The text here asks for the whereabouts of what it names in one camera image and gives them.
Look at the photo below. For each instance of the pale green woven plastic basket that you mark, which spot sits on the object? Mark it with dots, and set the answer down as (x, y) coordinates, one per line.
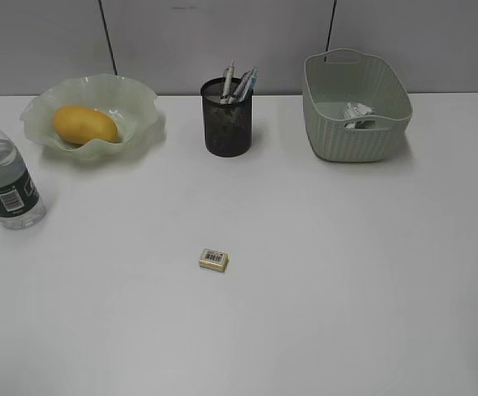
(333, 79)

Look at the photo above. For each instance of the pale green wavy glass plate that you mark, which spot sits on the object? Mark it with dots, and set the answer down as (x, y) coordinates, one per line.
(127, 102)

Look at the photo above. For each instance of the blue white retractable pen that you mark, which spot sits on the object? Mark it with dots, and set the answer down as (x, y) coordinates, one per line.
(249, 80)

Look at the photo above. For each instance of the black mesh pen holder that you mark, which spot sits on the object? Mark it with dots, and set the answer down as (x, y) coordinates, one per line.
(227, 127)

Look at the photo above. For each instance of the beige retractable pen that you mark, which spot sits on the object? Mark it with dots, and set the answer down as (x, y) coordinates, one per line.
(228, 79)

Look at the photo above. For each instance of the clear plastic water bottle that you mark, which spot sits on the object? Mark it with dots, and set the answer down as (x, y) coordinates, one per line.
(20, 202)

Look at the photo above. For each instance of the white waste paper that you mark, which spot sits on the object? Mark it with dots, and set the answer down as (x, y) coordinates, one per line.
(355, 110)

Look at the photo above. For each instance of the white grey retractable pen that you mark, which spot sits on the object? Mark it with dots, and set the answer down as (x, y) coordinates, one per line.
(236, 95)

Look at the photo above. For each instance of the yellow mango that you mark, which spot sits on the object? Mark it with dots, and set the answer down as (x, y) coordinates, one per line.
(79, 125)

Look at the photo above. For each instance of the yellow eraser barcode centre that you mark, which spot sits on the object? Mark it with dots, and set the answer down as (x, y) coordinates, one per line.
(213, 260)

